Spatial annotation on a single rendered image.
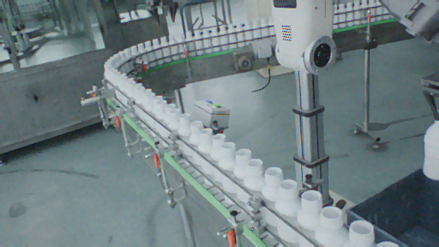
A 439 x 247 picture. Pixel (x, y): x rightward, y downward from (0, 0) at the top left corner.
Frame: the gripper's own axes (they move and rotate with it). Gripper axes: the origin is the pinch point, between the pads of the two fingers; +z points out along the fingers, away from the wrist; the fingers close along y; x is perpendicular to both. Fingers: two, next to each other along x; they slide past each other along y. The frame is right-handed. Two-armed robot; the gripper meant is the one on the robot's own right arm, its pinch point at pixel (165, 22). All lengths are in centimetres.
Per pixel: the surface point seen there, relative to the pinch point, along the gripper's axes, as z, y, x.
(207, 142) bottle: 26, 17, 57
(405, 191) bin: 50, -31, 85
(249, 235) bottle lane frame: 40, 21, 81
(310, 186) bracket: 30, 6, 86
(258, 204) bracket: 28, 20, 86
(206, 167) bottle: 33, 18, 57
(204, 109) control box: 28.6, 2.5, 27.4
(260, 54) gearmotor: 43, -85, -63
